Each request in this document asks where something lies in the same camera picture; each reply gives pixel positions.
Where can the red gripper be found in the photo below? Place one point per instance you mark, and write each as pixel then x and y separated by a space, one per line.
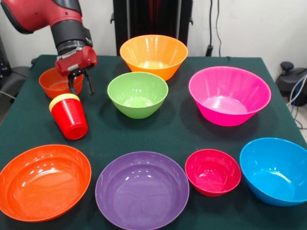
pixel 76 61

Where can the stack of yellow cups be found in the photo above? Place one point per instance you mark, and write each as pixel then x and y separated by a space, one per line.
pixel 56 100

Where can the small orange bowl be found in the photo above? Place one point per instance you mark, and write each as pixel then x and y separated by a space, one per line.
pixel 50 86

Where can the red cup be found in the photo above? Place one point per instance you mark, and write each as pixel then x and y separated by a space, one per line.
pixel 71 122

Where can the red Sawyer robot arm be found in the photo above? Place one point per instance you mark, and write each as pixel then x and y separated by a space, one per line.
pixel 67 26

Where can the green bowl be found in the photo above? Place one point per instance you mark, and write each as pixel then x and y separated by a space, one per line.
pixel 136 93

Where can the black chair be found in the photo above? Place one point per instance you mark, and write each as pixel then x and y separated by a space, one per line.
pixel 17 76

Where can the large light orange bowl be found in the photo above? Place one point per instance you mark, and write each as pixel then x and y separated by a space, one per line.
pixel 153 52

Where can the large red-orange bowl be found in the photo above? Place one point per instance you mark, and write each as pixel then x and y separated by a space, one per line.
pixel 43 182

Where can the dark green table cloth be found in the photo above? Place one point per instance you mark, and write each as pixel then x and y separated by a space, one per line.
pixel 192 139

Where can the purple bowl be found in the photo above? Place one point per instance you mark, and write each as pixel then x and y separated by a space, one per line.
pixel 141 191

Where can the large magenta bowl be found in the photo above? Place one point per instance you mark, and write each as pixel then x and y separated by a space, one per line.
pixel 230 96

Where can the small crimson bowl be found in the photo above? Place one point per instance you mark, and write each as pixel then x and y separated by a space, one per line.
pixel 213 172

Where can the blue bowl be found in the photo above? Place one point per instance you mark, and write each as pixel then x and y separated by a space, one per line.
pixel 276 172

